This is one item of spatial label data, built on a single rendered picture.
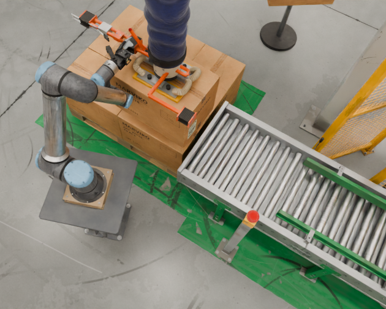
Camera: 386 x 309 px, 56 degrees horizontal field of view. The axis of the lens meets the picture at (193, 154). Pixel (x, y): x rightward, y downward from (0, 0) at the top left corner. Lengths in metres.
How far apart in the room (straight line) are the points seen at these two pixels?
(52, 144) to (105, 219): 0.59
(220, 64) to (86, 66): 1.10
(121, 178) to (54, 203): 0.44
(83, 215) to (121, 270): 0.80
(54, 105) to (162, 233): 1.57
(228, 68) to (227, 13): 1.30
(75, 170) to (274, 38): 2.74
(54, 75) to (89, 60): 1.45
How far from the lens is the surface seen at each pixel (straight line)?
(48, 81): 1.79
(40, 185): 3.36
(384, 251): 2.87
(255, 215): 2.07
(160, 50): 2.06
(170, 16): 1.85
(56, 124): 1.97
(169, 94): 2.29
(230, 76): 3.09
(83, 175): 2.11
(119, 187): 2.39
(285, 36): 4.23
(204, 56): 3.20
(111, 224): 2.33
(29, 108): 3.75
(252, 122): 2.83
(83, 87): 1.76
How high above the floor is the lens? 2.99
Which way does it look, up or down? 65 degrees down
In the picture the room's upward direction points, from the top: 8 degrees clockwise
